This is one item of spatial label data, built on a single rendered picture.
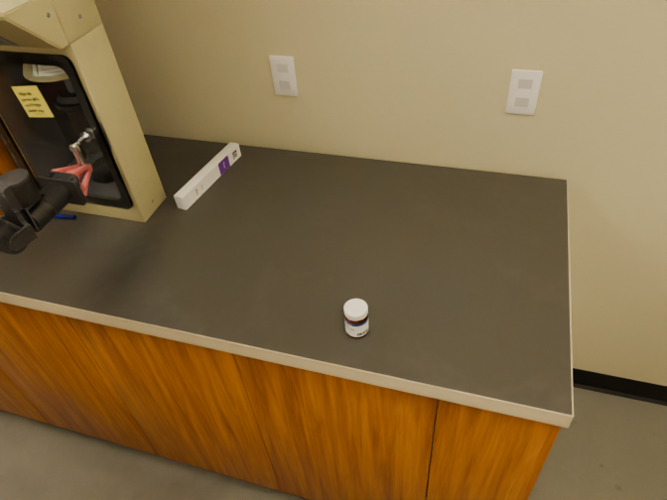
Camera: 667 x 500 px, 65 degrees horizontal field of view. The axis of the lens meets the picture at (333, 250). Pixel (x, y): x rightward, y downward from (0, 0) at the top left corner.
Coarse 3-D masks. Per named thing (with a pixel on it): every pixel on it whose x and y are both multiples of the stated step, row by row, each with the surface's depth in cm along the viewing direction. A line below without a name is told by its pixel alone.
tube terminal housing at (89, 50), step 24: (72, 0) 103; (72, 24) 104; (96, 24) 110; (0, 48) 110; (24, 48) 109; (72, 48) 105; (96, 48) 111; (96, 72) 112; (120, 72) 119; (96, 96) 114; (120, 96) 121; (120, 120) 122; (120, 144) 123; (144, 144) 132; (120, 168) 125; (144, 168) 133; (144, 192) 134; (120, 216) 138; (144, 216) 136
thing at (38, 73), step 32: (0, 64) 112; (32, 64) 109; (64, 64) 107; (0, 96) 119; (64, 96) 113; (32, 128) 123; (64, 128) 120; (96, 128) 117; (32, 160) 131; (64, 160) 127; (96, 160) 124; (96, 192) 132; (128, 192) 130
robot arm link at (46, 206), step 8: (40, 200) 108; (24, 208) 104; (32, 208) 106; (40, 208) 107; (48, 208) 109; (24, 216) 106; (32, 216) 106; (40, 216) 107; (48, 216) 109; (32, 224) 107; (40, 224) 107
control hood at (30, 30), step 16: (0, 0) 96; (16, 0) 95; (32, 0) 95; (48, 0) 98; (0, 16) 90; (16, 16) 92; (32, 16) 95; (48, 16) 98; (0, 32) 98; (16, 32) 96; (32, 32) 96; (48, 32) 99; (48, 48) 103
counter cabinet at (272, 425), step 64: (0, 320) 140; (64, 320) 129; (0, 384) 176; (64, 384) 158; (128, 384) 144; (192, 384) 132; (256, 384) 122; (320, 384) 113; (192, 448) 164; (256, 448) 148; (320, 448) 136; (384, 448) 125; (448, 448) 116; (512, 448) 108
